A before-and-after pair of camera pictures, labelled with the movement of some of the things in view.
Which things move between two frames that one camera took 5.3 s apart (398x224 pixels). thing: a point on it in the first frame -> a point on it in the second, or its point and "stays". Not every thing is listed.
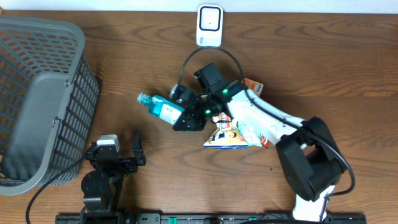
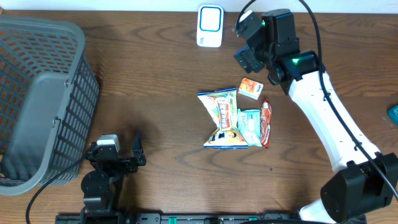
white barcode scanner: [209, 25] stays
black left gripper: [130, 165] stays
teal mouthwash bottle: [168, 112] -> [393, 114]
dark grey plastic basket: [49, 96] stays
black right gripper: [191, 124] -> [245, 57]
